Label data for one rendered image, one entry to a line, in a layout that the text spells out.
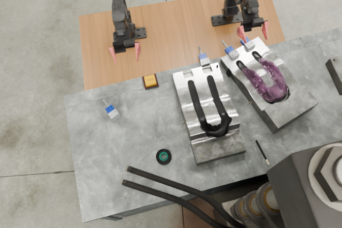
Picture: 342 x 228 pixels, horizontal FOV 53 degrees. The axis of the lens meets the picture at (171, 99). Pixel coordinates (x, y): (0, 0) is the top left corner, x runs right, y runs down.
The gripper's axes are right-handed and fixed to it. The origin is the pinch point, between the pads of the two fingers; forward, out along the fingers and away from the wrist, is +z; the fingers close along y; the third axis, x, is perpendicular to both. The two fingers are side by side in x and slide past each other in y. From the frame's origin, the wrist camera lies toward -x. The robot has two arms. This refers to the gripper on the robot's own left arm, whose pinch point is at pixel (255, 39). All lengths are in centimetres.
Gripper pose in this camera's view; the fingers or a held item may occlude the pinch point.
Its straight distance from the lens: 165.9
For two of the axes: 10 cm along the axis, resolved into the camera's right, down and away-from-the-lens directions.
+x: 0.4, 3.4, 9.4
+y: 9.9, -1.7, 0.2
